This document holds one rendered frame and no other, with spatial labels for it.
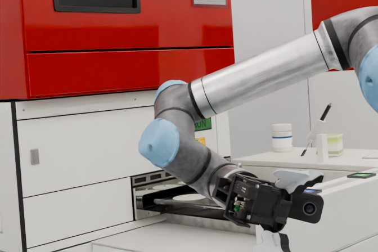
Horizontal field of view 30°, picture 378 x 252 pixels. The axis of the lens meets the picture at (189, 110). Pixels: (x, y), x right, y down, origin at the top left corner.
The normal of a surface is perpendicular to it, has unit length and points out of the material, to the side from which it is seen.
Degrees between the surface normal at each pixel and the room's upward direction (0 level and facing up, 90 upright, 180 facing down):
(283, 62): 85
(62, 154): 90
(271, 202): 96
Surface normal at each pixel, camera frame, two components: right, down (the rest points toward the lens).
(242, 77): -0.30, -0.11
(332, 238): 0.73, -0.01
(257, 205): 0.36, 0.13
